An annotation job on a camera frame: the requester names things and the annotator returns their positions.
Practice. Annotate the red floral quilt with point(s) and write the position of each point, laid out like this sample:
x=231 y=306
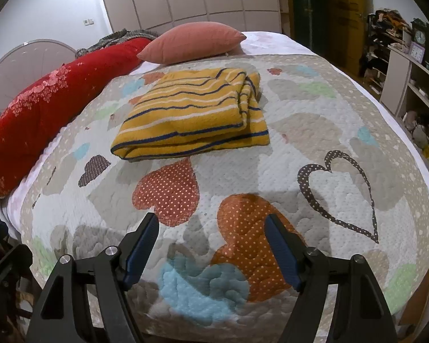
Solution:
x=53 y=107

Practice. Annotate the wall switch plate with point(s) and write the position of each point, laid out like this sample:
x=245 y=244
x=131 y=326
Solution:
x=88 y=22

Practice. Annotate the grey knitted cloth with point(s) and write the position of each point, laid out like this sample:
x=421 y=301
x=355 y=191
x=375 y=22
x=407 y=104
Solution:
x=118 y=38

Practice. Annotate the heart patterned quilted blanket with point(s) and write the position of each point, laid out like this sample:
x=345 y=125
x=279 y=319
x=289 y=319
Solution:
x=257 y=193

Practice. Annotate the white wardrobe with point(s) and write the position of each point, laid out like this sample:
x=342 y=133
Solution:
x=196 y=0

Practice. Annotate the wooden door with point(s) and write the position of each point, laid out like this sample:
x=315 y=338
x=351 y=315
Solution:
x=338 y=21

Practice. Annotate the pink pillow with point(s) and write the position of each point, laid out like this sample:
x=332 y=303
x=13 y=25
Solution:
x=193 y=41

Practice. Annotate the white bed headboard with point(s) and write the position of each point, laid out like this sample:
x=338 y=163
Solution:
x=25 y=65

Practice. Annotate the yellow striped knit sweater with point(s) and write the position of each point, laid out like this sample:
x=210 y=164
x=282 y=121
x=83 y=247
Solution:
x=196 y=114

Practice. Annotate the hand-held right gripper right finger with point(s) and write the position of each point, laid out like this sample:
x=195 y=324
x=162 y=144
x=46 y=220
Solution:
x=282 y=253

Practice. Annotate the small purple clock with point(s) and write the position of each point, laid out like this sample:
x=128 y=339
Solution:
x=417 y=51

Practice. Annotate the white shelf unit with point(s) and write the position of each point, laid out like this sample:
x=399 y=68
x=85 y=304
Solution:
x=413 y=85

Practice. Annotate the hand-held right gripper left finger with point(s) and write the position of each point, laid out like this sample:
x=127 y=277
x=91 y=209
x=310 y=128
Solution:
x=143 y=248

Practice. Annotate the dark mantel clock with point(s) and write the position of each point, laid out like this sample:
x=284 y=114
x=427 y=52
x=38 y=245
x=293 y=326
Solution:
x=419 y=35

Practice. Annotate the cluttered dark rack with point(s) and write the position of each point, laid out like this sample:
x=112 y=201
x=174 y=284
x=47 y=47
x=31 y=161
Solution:
x=380 y=43

